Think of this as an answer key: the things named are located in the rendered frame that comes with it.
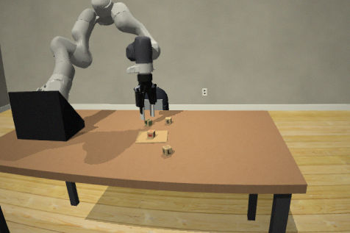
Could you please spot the tan square mat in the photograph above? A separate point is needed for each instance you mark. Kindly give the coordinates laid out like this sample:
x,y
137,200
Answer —
x,y
160,137

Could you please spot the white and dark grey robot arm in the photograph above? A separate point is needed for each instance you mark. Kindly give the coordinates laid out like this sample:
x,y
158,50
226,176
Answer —
x,y
143,50

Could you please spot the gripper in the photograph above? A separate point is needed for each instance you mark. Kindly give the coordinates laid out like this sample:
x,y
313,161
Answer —
x,y
144,86

